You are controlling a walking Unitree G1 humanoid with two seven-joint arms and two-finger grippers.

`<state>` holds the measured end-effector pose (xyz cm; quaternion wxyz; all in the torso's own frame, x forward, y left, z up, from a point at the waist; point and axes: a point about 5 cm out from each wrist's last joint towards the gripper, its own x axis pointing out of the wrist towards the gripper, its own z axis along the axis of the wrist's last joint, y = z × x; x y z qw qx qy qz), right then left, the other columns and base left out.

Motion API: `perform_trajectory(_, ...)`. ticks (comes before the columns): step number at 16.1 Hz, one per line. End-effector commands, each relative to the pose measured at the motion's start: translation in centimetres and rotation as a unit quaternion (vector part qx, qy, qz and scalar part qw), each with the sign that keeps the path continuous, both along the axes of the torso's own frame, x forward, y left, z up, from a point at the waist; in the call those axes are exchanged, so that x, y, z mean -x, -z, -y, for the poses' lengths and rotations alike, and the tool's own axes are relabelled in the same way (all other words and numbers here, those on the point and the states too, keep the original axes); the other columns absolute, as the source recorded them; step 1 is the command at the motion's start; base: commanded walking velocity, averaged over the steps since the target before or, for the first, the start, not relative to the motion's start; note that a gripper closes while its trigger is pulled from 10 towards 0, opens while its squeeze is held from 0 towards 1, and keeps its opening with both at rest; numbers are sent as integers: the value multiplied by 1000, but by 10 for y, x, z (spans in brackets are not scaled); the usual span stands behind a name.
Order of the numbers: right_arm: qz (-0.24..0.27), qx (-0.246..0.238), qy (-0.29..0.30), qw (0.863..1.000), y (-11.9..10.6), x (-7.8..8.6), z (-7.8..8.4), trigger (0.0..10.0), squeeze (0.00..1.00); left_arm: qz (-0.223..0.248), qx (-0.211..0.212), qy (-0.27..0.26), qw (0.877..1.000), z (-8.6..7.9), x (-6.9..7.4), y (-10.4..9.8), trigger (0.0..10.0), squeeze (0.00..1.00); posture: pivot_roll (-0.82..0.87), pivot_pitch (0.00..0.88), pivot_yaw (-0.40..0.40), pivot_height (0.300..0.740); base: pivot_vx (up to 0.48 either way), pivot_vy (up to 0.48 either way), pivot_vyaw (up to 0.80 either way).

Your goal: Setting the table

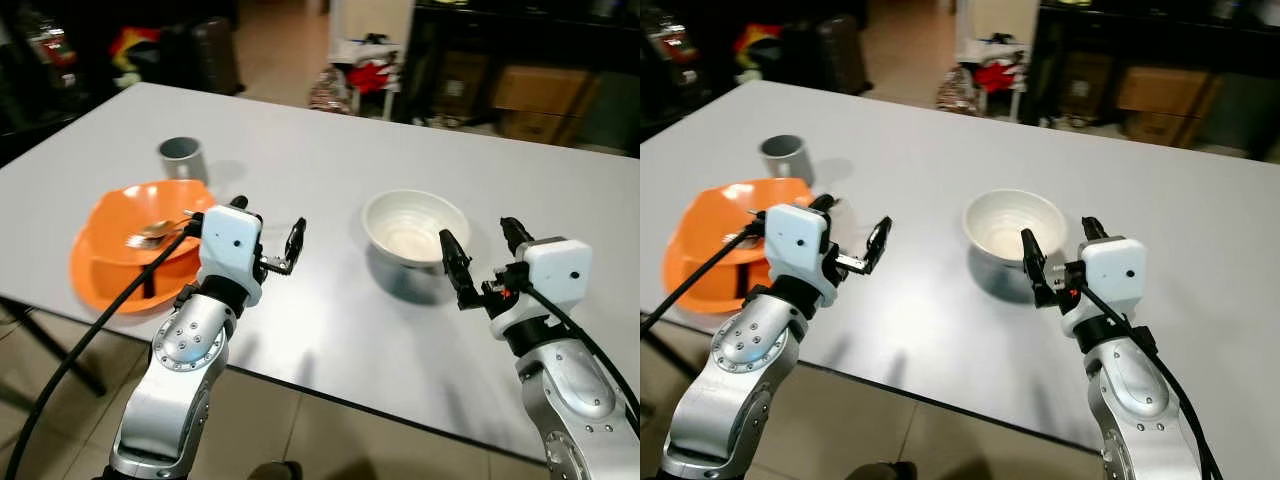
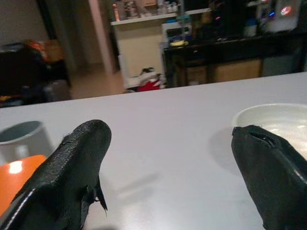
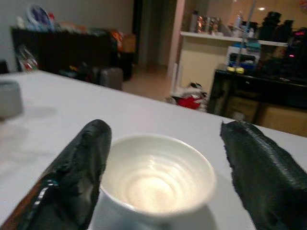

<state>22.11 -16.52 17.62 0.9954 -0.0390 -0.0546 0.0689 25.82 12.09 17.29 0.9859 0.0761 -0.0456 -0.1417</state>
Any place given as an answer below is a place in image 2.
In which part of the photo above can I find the mint green cup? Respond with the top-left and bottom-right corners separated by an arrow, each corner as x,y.
0,120 -> 55,166

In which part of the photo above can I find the small brown cardboard box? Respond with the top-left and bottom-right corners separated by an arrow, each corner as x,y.
184,66 -> 208,85

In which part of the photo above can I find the white jar blue lid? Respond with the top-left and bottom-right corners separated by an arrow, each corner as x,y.
243,20 -> 259,37

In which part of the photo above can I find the white plastic container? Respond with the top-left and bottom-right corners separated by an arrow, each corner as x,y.
160,22 -> 193,49

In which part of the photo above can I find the white ceramic bowl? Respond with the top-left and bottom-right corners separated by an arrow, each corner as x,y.
231,103 -> 307,160

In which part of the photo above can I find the orange plate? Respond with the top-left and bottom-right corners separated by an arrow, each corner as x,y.
0,154 -> 48,207

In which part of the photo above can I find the red cloth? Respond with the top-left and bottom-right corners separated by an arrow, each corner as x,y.
137,80 -> 162,92

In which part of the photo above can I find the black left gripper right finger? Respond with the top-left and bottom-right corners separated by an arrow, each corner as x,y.
231,124 -> 307,230

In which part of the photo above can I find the dark sofa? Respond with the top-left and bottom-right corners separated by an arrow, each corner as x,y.
0,42 -> 72,107

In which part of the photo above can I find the orange bag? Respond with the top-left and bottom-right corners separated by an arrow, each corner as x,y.
24,39 -> 65,62

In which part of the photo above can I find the black console table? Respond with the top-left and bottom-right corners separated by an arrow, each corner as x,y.
162,30 -> 307,87

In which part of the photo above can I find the white counter cabinet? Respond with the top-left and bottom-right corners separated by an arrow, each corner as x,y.
110,11 -> 178,90

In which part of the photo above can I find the white kitchen appliance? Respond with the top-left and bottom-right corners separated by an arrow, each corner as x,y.
257,0 -> 301,33

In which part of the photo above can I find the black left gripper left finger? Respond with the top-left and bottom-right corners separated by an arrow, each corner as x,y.
0,119 -> 112,230

